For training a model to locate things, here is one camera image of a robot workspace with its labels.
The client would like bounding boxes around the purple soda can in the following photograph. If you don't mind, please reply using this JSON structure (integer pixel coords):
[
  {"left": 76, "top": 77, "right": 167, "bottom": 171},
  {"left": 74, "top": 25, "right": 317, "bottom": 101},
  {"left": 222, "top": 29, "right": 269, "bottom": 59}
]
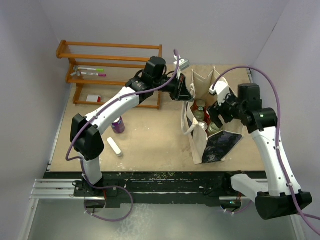
[{"left": 111, "top": 116, "right": 126, "bottom": 134}]

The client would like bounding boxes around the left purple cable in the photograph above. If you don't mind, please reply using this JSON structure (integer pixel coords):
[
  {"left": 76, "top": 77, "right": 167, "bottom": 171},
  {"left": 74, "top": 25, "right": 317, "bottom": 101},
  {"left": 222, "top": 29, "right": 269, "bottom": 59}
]
[{"left": 64, "top": 49, "right": 182, "bottom": 222}]

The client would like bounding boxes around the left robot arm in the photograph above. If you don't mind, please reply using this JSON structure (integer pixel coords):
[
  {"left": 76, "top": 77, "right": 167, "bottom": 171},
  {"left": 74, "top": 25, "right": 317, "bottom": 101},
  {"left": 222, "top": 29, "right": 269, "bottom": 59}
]
[{"left": 69, "top": 56, "right": 194, "bottom": 196}]

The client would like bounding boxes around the glass soda bottle front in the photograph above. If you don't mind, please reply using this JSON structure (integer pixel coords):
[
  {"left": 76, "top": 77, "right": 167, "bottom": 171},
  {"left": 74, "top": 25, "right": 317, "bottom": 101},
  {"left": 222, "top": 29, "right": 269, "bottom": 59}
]
[{"left": 207, "top": 122, "right": 221, "bottom": 135}]

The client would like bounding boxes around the canvas tote bag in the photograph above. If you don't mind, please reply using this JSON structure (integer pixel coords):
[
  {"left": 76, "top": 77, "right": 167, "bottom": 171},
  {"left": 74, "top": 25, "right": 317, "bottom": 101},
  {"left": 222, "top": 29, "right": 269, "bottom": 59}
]
[{"left": 181, "top": 68, "right": 243, "bottom": 165}]

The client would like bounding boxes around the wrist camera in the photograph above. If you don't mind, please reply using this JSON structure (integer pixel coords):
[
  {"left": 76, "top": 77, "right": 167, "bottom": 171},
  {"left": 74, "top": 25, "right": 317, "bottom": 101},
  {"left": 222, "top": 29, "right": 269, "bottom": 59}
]
[
  {"left": 173, "top": 58, "right": 190, "bottom": 75},
  {"left": 208, "top": 80, "right": 230, "bottom": 106}
]

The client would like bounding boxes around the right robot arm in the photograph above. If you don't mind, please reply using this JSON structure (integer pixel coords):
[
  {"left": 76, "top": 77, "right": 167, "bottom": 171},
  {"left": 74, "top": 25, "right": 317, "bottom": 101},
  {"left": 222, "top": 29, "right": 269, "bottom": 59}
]
[{"left": 208, "top": 81, "right": 313, "bottom": 220}]

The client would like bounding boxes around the glass soda bottle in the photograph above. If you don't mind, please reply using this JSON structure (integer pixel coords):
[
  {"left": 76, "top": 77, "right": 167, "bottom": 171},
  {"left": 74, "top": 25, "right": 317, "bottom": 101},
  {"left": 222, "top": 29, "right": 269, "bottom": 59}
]
[
  {"left": 207, "top": 122, "right": 221, "bottom": 135},
  {"left": 192, "top": 106, "right": 205, "bottom": 122}
]

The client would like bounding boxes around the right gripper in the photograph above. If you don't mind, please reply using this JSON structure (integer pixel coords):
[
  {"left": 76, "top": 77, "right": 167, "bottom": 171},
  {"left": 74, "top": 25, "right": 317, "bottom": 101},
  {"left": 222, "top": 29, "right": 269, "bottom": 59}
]
[{"left": 207, "top": 88, "right": 246, "bottom": 128}]

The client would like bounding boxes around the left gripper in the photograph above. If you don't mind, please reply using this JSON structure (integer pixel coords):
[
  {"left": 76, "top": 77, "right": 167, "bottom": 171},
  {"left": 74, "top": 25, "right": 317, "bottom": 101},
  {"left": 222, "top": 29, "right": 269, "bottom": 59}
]
[{"left": 153, "top": 72, "right": 194, "bottom": 102}]

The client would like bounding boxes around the white tube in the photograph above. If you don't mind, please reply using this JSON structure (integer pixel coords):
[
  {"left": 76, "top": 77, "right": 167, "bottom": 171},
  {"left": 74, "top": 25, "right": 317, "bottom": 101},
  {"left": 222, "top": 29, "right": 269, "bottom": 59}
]
[{"left": 107, "top": 137, "right": 123, "bottom": 157}]

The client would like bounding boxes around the purple cable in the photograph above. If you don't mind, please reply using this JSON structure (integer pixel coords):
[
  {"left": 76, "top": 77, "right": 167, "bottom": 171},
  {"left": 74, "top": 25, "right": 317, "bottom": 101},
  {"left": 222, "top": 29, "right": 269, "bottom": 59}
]
[
  {"left": 64, "top": 49, "right": 182, "bottom": 222},
  {"left": 213, "top": 65, "right": 320, "bottom": 232}
]

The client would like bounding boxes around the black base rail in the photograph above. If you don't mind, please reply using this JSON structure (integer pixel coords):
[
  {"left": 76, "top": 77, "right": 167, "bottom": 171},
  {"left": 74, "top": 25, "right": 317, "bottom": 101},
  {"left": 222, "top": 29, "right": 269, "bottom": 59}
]
[{"left": 44, "top": 170, "right": 266, "bottom": 208}]

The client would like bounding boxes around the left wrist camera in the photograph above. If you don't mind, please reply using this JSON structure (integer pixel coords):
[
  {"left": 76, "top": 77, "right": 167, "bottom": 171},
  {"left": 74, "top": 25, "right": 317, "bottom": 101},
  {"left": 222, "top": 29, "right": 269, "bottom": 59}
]
[{"left": 173, "top": 58, "right": 190, "bottom": 75}]

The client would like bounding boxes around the wooden shelf rack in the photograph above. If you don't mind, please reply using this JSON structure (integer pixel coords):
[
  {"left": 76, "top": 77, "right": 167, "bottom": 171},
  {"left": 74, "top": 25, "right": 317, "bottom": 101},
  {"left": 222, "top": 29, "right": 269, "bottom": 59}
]
[{"left": 56, "top": 40, "right": 163, "bottom": 106}]

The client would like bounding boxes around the red cola can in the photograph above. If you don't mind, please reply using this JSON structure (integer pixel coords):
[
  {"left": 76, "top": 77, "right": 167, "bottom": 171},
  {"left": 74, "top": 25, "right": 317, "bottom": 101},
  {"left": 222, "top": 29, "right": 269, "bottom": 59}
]
[
  {"left": 195, "top": 99, "right": 206, "bottom": 108},
  {"left": 204, "top": 108, "right": 211, "bottom": 125},
  {"left": 198, "top": 121, "right": 208, "bottom": 131}
]

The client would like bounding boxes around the red white box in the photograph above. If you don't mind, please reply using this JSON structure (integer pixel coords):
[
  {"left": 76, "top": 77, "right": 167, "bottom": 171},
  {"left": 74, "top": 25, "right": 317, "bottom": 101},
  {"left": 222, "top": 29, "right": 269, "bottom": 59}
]
[{"left": 86, "top": 94, "right": 102, "bottom": 103}]

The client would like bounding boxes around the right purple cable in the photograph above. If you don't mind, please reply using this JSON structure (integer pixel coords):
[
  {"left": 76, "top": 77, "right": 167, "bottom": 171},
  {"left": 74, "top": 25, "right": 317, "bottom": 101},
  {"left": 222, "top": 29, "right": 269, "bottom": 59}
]
[{"left": 213, "top": 65, "right": 320, "bottom": 232}]

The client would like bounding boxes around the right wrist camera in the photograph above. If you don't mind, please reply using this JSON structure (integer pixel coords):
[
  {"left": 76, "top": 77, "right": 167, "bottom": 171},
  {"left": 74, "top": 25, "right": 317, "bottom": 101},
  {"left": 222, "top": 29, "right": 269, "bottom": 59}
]
[{"left": 208, "top": 80, "right": 230, "bottom": 106}]

